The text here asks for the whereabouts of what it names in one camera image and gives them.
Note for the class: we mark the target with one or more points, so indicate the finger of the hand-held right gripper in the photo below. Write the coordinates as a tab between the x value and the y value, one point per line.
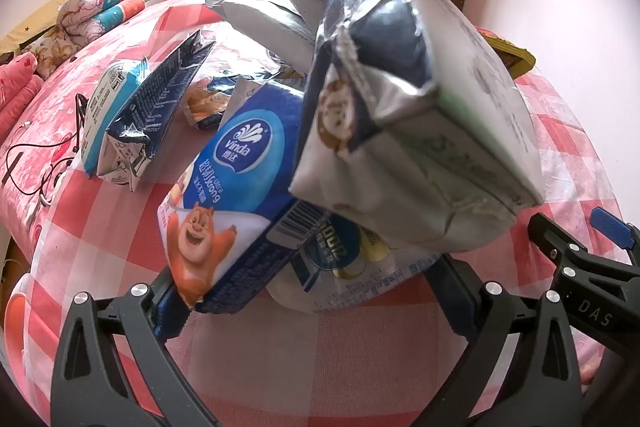
612	227
555	237

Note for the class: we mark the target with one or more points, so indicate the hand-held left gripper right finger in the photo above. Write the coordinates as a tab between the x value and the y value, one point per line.
462	307

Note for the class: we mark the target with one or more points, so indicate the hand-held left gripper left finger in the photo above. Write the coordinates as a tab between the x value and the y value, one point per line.
162	314

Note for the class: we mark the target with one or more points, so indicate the white blue tissue pack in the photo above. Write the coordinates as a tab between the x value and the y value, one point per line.
350	277

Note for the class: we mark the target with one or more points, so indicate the blue bear print tissue pack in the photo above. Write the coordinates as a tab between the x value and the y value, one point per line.
240	167

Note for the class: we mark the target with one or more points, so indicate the yellow snack bag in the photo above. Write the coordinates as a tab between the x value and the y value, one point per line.
515	57

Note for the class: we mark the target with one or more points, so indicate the large silver foil snack bag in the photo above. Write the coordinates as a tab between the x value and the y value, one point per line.
400	57

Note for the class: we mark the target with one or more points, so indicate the red checked plastic sheet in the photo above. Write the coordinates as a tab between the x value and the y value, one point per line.
325	357

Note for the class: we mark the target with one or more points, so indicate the small bear print packet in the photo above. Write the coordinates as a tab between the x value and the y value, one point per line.
205	107

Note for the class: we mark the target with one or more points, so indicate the dark blue foil bag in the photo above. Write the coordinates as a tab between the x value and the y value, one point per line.
160	92

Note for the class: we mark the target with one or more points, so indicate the blue white wipes packet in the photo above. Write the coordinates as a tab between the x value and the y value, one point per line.
107	97

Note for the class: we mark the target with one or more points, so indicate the pink bed blanket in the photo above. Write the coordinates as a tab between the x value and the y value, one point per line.
45	117

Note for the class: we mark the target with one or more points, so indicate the pink pillow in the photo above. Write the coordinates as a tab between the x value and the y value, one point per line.
17	67
20	107

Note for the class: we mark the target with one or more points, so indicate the floral pillow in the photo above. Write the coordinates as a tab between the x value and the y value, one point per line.
60	52

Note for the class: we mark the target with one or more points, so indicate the grey foil bag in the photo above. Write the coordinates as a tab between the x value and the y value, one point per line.
270	17

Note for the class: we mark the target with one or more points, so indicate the rolled colourful blankets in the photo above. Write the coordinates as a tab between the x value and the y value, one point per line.
35	17

